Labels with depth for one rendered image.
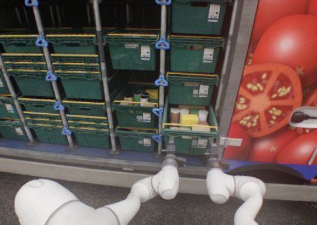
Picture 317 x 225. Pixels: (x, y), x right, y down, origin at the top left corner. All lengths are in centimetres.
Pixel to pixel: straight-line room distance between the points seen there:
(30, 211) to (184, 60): 121
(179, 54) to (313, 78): 89
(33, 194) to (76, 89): 117
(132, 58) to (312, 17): 113
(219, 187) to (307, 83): 92
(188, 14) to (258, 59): 53
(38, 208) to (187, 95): 121
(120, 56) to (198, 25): 60
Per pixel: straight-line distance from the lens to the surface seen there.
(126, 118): 165
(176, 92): 147
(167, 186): 95
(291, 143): 175
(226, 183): 101
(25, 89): 200
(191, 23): 136
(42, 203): 62
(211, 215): 227
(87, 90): 165
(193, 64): 141
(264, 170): 187
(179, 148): 143
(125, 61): 145
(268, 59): 133
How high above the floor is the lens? 189
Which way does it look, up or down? 30 degrees down
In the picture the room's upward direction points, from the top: 1 degrees clockwise
